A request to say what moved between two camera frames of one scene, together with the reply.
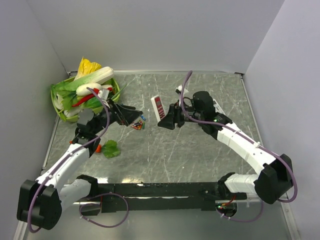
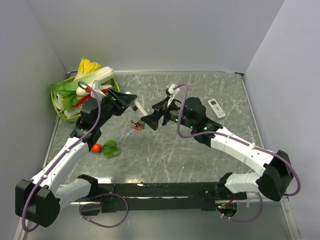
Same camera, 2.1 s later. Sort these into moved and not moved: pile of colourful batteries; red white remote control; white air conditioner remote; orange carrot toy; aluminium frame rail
Moved: red white remote control
Not moved: pile of colourful batteries; white air conditioner remote; aluminium frame rail; orange carrot toy
